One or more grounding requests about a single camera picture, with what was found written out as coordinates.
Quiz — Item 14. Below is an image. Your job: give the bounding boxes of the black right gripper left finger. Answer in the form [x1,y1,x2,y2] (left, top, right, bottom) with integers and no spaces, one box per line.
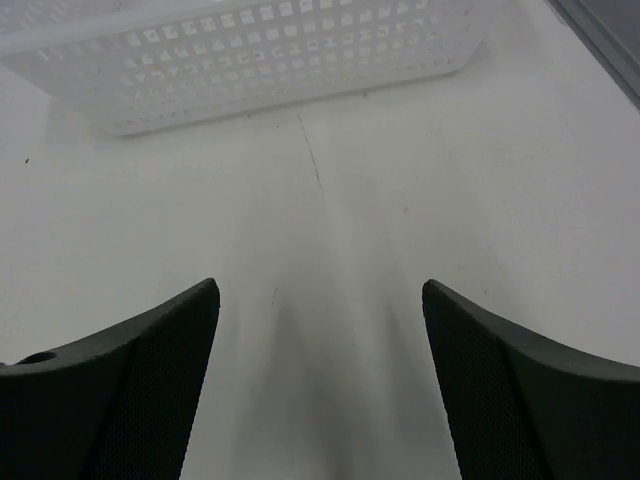
[1,278,220,479]

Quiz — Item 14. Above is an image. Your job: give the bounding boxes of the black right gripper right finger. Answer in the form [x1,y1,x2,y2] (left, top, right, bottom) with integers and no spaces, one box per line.
[422,280,639,479]

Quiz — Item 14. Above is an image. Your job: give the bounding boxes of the white perforated plastic basket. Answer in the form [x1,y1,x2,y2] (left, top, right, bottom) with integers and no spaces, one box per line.
[1,0,500,136]

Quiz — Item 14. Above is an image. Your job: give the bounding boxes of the grey aluminium frame post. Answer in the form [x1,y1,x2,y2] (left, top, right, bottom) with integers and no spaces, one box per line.
[548,0,639,108]

